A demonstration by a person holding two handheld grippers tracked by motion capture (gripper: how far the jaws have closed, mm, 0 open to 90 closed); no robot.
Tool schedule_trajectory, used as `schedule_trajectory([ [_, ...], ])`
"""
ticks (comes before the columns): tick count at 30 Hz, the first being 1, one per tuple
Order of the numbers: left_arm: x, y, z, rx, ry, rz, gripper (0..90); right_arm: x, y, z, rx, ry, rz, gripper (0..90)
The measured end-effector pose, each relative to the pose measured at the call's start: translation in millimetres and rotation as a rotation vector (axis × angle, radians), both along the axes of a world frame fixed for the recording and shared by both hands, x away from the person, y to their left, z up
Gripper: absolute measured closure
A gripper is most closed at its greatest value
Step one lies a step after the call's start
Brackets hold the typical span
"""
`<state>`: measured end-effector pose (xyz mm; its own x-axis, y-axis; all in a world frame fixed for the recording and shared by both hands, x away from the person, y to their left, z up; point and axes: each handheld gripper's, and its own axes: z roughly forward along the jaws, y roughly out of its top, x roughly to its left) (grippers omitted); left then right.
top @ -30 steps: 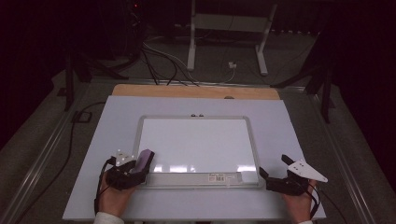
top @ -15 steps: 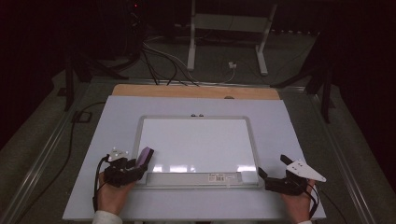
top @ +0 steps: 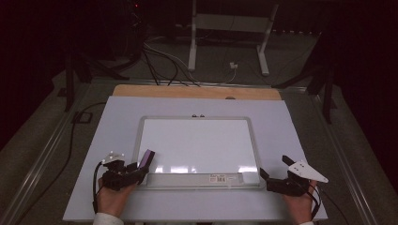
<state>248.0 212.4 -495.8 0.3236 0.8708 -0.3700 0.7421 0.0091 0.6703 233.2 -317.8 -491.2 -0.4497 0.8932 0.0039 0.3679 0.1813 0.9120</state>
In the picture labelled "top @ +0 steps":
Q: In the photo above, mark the metal floor rail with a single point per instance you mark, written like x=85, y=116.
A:
x=347, y=162
x=40, y=159

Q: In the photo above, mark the person's white sleeve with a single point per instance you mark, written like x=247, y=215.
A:
x=108, y=219
x=306, y=223

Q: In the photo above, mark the person's right hand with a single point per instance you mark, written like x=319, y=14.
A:
x=298, y=207

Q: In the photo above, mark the white metal stand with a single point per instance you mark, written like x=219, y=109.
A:
x=231, y=22

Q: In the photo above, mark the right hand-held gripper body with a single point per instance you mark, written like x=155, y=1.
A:
x=300, y=178

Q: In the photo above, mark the silver framed whiteboard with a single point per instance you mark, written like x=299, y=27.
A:
x=200, y=146

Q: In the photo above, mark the purple whiteboard eraser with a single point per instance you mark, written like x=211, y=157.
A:
x=146, y=158

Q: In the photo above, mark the person's white right sleeve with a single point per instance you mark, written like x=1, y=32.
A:
x=306, y=223

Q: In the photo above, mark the black floor socket box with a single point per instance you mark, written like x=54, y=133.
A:
x=82, y=117

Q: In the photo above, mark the person's white left sleeve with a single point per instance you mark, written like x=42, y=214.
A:
x=108, y=219

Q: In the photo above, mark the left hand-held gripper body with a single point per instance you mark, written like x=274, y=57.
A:
x=117, y=178

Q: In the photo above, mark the person's left hand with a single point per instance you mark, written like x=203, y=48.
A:
x=114, y=200

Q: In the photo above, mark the large white table sheet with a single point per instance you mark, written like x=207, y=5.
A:
x=119, y=125

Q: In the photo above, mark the black tripod stand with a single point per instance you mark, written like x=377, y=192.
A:
x=69, y=78
x=327, y=93

